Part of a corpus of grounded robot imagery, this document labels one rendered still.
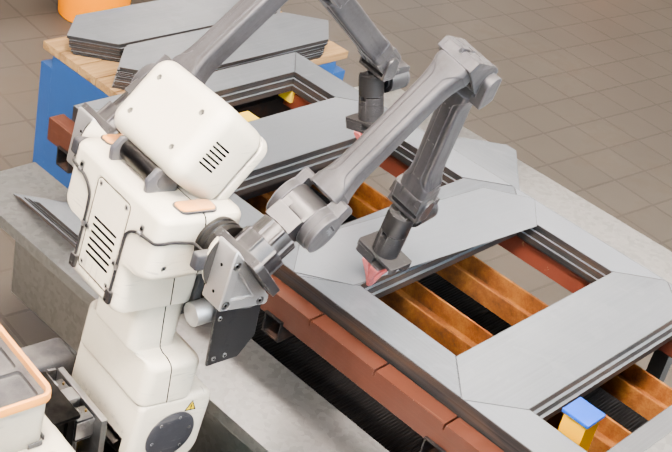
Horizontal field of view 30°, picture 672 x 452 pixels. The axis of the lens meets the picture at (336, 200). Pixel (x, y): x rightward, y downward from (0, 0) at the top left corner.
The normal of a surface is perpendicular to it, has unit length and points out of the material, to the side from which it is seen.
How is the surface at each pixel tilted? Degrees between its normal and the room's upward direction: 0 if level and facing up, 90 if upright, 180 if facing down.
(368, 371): 90
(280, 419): 0
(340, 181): 49
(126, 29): 0
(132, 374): 82
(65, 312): 90
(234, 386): 0
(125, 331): 82
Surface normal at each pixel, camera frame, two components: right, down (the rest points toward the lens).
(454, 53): -0.17, -0.25
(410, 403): -0.69, 0.26
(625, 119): 0.19, -0.84
